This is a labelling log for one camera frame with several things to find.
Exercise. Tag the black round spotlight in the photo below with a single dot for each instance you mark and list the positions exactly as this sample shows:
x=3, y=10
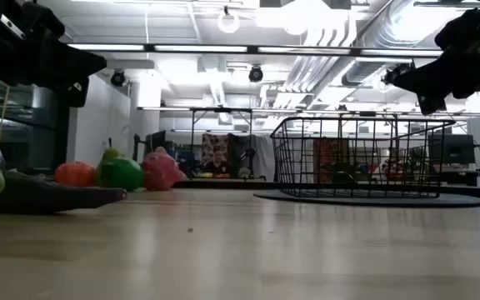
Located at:
x=118, y=79
x=256, y=75

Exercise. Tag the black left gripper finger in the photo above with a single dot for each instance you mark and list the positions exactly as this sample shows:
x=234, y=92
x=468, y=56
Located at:
x=77, y=64
x=75, y=95

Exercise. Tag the floral patterned cloth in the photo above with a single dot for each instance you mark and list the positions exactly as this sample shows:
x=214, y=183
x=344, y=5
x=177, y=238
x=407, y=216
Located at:
x=211, y=143

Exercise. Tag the black monitor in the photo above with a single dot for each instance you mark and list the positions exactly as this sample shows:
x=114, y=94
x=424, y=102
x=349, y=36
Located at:
x=156, y=141
x=456, y=149

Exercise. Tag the long purple eggplant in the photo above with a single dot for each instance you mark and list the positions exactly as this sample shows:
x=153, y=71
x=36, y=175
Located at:
x=48, y=196

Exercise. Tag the pink dragon fruit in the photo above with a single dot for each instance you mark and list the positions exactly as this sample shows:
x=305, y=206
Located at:
x=161, y=171

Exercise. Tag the bright green lime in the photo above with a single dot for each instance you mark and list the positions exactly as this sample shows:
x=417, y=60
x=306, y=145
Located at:
x=120, y=174

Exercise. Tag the black aluminium table frame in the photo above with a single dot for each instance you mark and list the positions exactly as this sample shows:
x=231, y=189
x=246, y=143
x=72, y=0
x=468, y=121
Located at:
x=223, y=183

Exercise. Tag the black overhead bar with lights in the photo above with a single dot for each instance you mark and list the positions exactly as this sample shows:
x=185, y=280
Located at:
x=252, y=49

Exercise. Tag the dark grey cloth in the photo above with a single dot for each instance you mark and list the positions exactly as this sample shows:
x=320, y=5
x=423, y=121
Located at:
x=238, y=146

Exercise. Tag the person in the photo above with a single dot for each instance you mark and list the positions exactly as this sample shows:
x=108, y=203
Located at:
x=217, y=166

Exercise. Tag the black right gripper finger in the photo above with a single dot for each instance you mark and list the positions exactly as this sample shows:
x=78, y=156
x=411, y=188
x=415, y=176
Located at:
x=427, y=79
x=431, y=105

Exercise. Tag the colourful patterned cloth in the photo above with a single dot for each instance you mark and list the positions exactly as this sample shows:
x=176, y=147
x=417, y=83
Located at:
x=327, y=158

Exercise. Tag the white cloth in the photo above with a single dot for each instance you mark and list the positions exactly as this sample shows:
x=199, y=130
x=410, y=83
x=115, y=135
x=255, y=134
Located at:
x=265, y=158

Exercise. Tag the round dark mat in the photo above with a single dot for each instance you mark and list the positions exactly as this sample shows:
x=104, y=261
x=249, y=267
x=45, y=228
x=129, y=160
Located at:
x=452, y=201

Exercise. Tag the orange-red ribbed tomato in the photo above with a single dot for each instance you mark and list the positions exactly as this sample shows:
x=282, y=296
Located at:
x=75, y=174

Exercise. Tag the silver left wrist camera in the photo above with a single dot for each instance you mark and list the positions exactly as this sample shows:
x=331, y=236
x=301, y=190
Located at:
x=13, y=27

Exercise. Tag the black ceiling spotlight cluster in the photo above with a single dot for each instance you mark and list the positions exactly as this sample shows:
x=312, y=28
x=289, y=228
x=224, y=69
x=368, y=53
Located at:
x=392, y=76

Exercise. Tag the distant black table frame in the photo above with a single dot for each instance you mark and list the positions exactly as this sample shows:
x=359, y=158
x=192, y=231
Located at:
x=223, y=110

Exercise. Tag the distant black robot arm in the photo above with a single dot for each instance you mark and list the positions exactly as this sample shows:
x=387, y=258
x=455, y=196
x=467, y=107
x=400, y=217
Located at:
x=248, y=158

